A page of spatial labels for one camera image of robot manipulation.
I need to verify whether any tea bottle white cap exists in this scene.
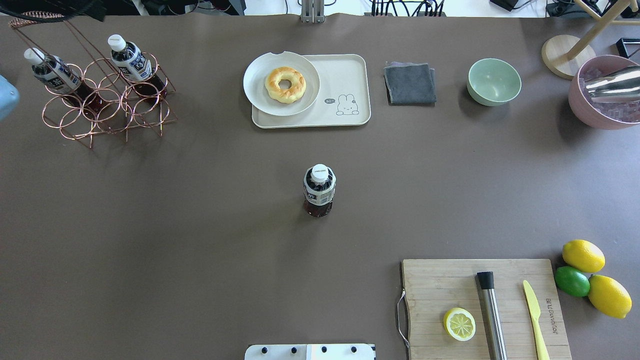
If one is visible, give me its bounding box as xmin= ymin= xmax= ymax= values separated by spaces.
xmin=302 ymin=163 xmax=336 ymax=218

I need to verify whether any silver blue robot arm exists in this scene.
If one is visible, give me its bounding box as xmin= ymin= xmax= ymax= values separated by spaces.
xmin=0 ymin=75 xmax=20 ymax=121

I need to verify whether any cream serving tray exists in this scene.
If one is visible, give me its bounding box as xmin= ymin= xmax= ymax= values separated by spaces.
xmin=251 ymin=54 xmax=371 ymax=129

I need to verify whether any tea bottle middle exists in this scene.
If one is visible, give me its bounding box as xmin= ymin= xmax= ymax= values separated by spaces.
xmin=107 ymin=34 xmax=166 ymax=97

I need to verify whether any tea bottle far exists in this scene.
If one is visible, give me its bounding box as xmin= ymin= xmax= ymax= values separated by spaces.
xmin=23 ymin=48 xmax=106 ymax=113

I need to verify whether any glazed donut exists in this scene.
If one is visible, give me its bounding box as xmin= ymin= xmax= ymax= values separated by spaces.
xmin=264 ymin=66 xmax=307 ymax=104

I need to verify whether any white round plate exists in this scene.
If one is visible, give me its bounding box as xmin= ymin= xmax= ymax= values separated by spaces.
xmin=243 ymin=51 xmax=321 ymax=116

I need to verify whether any grey folded cloth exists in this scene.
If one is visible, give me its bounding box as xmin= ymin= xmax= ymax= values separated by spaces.
xmin=383 ymin=61 xmax=437 ymax=106

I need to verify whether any bamboo cutting board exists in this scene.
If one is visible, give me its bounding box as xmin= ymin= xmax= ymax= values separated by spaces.
xmin=397 ymin=258 xmax=572 ymax=360

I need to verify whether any steel muddler with black tip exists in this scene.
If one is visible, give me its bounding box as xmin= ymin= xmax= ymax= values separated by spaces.
xmin=477 ymin=271 xmax=508 ymax=360

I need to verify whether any mint green bowl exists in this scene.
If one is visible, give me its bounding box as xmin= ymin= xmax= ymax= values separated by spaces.
xmin=466 ymin=58 xmax=522 ymax=107

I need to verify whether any half lemon slice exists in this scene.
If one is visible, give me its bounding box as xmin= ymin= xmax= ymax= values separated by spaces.
xmin=442 ymin=307 xmax=476 ymax=342

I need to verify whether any wooden stand round base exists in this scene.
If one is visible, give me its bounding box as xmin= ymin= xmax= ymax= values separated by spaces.
xmin=541 ymin=0 xmax=640 ymax=81

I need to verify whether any green lime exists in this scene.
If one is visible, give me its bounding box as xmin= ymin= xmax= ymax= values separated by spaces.
xmin=554 ymin=266 xmax=591 ymax=297

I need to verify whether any yellow lemon far one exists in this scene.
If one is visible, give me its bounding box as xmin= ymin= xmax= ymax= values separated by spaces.
xmin=561 ymin=239 xmax=606 ymax=274

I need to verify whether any yellow plastic knife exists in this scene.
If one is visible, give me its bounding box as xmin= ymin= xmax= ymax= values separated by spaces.
xmin=522 ymin=280 xmax=551 ymax=360

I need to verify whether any pink bowl with ice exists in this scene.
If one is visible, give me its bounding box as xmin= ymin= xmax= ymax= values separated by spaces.
xmin=568 ymin=55 xmax=640 ymax=130

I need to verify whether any yellow lemon near board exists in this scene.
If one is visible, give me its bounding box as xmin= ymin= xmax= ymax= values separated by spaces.
xmin=587 ymin=275 xmax=633 ymax=319

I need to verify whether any steel jigger scoop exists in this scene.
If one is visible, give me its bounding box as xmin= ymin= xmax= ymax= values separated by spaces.
xmin=584 ymin=65 xmax=640 ymax=103

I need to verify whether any aluminium frame post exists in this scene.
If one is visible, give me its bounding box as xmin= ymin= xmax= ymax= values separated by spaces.
xmin=301 ymin=0 xmax=326 ymax=24

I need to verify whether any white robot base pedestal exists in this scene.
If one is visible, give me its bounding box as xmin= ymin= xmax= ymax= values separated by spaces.
xmin=244 ymin=342 xmax=377 ymax=360

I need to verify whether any copper wire bottle rack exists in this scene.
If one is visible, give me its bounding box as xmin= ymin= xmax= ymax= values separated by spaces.
xmin=9 ymin=11 xmax=178 ymax=149

